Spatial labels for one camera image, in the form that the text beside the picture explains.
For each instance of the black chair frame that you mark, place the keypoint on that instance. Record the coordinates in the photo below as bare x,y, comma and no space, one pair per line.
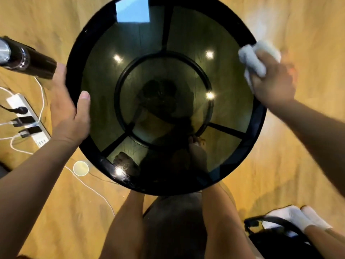
275,240

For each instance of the person's right leg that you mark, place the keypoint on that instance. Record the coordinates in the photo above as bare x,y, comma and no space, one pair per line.
223,226

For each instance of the person's right fingers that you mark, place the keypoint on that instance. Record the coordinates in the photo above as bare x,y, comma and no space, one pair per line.
275,63

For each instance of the white power strip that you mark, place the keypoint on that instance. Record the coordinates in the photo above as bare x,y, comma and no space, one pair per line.
20,101

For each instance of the person's left forearm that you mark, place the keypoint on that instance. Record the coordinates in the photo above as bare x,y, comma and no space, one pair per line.
29,186

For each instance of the person's left leg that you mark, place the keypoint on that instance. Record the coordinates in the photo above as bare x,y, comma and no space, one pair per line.
124,229

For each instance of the person's left thumb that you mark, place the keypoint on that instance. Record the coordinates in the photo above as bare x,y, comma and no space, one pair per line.
84,109

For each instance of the grey shorts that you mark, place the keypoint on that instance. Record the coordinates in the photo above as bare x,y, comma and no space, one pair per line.
175,229

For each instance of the white round charging disc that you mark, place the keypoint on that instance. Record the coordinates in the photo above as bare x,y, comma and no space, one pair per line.
80,168

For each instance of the person's right hand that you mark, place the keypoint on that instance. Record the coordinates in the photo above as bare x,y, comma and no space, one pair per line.
275,83

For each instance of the round black glass table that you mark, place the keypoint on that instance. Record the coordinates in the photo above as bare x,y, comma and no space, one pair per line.
161,99

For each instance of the person's right forearm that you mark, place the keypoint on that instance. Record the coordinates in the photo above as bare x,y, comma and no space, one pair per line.
315,137

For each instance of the person's leg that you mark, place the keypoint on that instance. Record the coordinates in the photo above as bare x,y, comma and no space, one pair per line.
223,226
124,229
326,242

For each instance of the white cleaning cloth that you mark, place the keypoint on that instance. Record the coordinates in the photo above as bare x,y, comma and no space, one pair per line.
253,60

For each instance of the black cylindrical appliance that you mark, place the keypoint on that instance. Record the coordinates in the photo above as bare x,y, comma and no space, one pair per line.
27,60

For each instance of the black power adapter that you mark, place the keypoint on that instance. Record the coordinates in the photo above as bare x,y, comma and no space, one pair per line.
24,120
31,130

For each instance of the person's left hand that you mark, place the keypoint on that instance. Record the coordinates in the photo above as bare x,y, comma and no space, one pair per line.
67,118

